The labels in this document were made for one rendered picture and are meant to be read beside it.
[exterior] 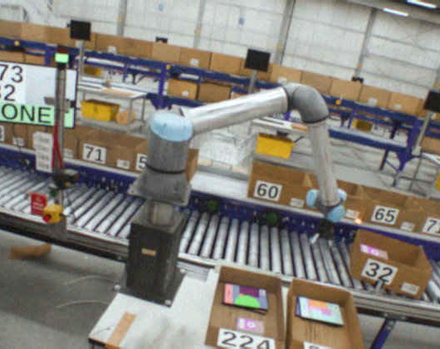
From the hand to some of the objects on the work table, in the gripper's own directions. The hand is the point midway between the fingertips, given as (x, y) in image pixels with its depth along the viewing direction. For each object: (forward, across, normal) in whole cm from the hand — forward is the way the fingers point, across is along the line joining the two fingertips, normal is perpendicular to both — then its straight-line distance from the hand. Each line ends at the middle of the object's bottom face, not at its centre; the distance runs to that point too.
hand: (319, 246), depth 190 cm
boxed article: (+5, -38, -73) cm, 82 cm away
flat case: (+4, -7, -54) cm, 54 cm away
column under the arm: (+5, -83, -55) cm, 99 cm away
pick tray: (+5, -8, -63) cm, 64 cm away
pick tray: (+5, -40, -64) cm, 76 cm away
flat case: (+4, -41, -54) cm, 68 cm away
